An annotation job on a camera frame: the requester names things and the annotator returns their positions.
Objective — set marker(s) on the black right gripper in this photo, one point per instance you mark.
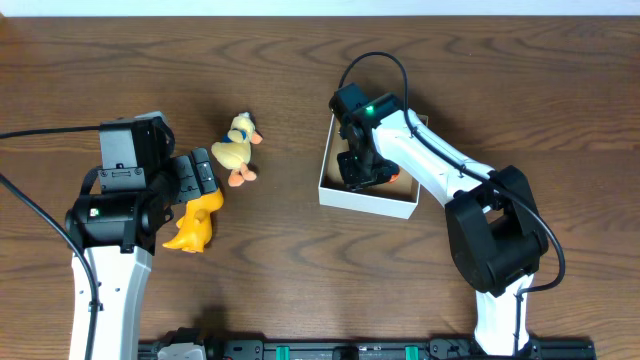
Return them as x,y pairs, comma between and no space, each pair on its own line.
356,180

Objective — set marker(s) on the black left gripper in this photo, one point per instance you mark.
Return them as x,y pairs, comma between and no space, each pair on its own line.
194,175

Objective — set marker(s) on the orange round ball toy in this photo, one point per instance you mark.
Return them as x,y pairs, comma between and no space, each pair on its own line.
395,177

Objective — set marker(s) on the orange toy dinosaur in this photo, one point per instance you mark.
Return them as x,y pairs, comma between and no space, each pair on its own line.
195,227

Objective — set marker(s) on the yellow plush duck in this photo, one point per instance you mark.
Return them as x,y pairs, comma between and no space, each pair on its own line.
233,151

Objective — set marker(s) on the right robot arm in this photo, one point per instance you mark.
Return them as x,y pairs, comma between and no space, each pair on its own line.
494,242

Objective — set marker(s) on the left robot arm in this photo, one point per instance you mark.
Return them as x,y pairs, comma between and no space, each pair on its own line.
114,222

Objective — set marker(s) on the white cardboard box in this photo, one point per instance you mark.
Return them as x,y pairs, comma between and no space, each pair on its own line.
398,199

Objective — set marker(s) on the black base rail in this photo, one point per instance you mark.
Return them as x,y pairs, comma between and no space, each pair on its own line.
188,344

